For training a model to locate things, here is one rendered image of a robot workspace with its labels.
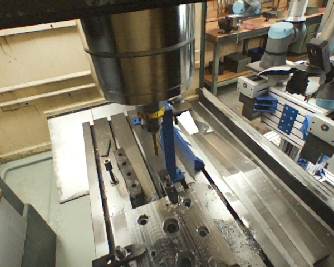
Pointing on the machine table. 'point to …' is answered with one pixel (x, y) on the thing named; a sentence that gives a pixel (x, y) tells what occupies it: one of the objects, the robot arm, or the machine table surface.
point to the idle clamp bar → (122, 161)
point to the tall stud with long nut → (109, 170)
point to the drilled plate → (155, 208)
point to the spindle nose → (141, 54)
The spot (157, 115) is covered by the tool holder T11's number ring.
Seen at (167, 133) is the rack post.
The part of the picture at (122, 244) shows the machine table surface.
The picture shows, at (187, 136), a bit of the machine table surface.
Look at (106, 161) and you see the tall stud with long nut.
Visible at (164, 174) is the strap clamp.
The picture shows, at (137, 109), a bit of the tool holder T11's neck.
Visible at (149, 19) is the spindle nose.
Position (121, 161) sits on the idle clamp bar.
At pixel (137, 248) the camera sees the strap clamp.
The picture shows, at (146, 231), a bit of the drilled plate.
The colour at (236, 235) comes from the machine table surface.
